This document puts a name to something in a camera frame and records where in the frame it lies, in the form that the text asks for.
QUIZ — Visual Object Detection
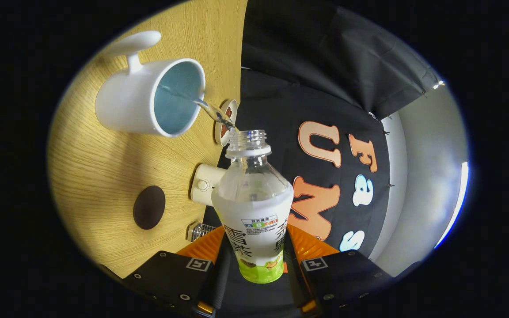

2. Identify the white toaster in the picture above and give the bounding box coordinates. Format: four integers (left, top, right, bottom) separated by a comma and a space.
190, 163, 227, 207

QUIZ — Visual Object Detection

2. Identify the wooden table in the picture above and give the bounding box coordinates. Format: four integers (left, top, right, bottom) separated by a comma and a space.
47, 0, 248, 279

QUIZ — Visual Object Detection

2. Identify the black backdrop cloth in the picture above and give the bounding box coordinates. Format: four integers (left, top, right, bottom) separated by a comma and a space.
204, 0, 445, 310

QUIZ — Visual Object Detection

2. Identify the small oval plate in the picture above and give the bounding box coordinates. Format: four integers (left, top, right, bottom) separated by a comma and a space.
214, 99, 238, 147

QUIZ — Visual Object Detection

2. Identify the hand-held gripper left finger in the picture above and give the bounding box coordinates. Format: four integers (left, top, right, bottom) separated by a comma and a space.
123, 226, 233, 316

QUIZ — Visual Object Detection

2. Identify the wire mesh holder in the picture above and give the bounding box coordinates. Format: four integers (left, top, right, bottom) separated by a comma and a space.
187, 223, 216, 242

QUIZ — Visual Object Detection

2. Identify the clear juice bottle white label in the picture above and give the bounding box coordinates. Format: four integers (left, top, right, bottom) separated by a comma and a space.
211, 129, 294, 284

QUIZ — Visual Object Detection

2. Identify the ceiling light panel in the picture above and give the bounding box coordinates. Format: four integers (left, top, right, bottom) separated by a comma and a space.
434, 161, 469, 249

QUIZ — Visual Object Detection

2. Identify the white cup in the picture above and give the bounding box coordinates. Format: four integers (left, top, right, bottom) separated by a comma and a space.
95, 30, 206, 138

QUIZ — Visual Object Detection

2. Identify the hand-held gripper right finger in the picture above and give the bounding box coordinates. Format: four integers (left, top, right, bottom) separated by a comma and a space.
283, 224, 394, 316

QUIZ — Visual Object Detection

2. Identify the dark round coaster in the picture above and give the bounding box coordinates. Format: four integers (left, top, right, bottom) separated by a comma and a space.
133, 185, 166, 230

